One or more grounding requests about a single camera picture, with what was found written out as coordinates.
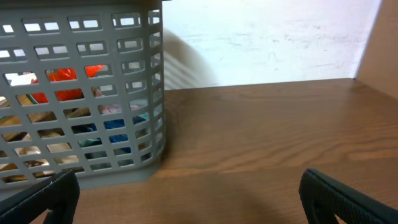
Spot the orange cracker package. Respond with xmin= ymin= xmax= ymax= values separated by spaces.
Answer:
xmin=27 ymin=65 xmax=106 ymax=104

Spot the white brown snack bag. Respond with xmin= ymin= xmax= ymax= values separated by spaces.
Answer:
xmin=1 ymin=72 xmax=90 ymax=183

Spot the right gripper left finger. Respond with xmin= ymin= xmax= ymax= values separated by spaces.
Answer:
xmin=1 ymin=171 xmax=80 ymax=224

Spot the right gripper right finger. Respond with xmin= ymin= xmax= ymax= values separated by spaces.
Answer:
xmin=299 ymin=169 xmax=397 ymax=224

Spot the grey plastic basket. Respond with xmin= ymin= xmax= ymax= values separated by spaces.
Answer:
xmin=1 ymin=1 xmax=165 ymax=198

